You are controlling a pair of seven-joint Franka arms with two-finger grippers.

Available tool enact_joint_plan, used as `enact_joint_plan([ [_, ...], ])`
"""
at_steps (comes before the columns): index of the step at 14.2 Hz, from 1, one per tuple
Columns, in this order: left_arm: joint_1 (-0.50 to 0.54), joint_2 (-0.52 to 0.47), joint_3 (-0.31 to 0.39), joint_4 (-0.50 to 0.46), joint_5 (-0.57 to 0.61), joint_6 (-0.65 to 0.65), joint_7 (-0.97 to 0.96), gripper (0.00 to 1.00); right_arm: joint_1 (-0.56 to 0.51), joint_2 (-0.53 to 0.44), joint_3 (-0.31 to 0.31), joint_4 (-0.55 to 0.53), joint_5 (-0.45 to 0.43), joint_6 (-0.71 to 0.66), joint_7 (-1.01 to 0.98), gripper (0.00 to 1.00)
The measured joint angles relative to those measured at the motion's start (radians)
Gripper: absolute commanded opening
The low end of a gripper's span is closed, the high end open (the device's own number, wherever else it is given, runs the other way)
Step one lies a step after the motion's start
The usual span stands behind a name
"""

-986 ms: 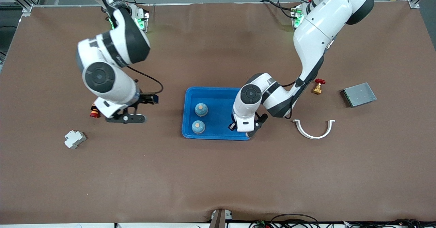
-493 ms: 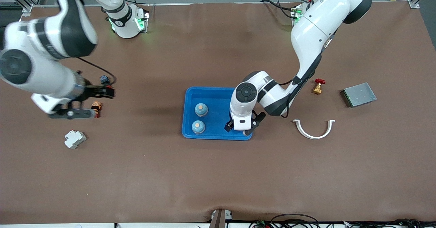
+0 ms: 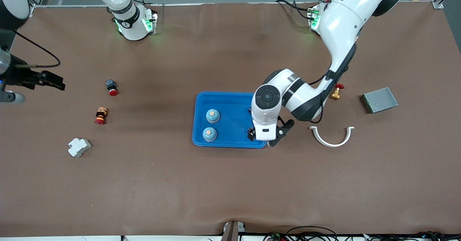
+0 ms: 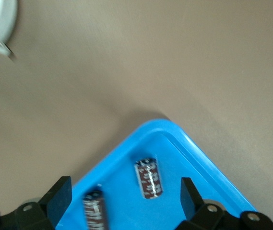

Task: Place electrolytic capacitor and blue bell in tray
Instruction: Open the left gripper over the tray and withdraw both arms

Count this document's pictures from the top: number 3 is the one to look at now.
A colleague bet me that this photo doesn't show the blue plastic tray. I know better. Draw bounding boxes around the blue plastic tray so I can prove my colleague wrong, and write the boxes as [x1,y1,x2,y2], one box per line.
[192,92,268,149]

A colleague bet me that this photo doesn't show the brown table mat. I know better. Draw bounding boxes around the brown table mat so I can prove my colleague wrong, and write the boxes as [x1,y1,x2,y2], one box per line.
[0,1,461,237]

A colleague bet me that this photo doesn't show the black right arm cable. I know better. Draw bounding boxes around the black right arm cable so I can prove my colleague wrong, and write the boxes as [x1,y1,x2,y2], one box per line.
[14,30,61,68]

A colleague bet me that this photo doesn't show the black cable loop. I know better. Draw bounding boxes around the black cable loop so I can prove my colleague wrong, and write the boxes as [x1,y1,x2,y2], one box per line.
[265,226,339,241]

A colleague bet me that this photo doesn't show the black red-capped push button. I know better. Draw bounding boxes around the black red-capped push button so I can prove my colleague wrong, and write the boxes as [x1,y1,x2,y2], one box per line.
[105,79,119,97]

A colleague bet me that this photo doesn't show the tangled black cables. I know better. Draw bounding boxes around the tangled black cables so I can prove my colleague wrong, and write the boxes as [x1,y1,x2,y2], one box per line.
[362,231,461,241]

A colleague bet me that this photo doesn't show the white circuit breaker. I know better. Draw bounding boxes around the white circuit breaker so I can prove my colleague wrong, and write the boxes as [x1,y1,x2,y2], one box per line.
[68,137,92,158]

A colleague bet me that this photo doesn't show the grey metal box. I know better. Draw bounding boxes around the grey metal box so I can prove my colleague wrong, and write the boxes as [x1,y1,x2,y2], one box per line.
[359,87,399,114]

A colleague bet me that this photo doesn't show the black base cables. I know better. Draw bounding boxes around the black base cables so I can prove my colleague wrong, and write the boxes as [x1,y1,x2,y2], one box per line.
[276,0,314,20]

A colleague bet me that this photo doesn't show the red yellow emergency stop switch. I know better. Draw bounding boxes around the red yellow emergency stop switch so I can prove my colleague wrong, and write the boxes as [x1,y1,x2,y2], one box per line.
[95,107,108,125]

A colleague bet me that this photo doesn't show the brass valve with red handle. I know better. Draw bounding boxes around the brass valve with red handle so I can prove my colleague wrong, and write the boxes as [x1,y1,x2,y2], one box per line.
[330,84,345,101]

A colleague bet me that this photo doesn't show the blue bell with cream button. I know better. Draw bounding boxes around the blue bell with cream button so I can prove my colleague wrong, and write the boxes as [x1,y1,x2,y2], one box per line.
[202,127,218,142]
[206,108,221,123]

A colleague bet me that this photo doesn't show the white curved plastic bracket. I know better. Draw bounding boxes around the white curved plastic bracket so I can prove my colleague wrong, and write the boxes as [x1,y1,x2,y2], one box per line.
[309,126,355,148]

